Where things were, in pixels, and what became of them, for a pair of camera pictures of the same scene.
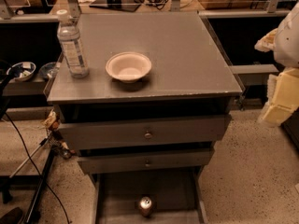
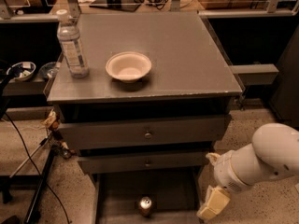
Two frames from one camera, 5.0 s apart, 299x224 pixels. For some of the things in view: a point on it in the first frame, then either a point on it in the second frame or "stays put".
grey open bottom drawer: x=179 y=196 stays put
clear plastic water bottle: x=72 y=45 stays put
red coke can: x=146 y=205 stays put
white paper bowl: x=128 y=66 stays put
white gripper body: x=288 y=44 -> x=226 y=172
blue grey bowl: x=47 y=69 stays put
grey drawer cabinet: x=145 y=144 stays put
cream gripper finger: x=276 y=114 -> x=216 y=201
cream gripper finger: x=267 y=43 -> x=212 y=157
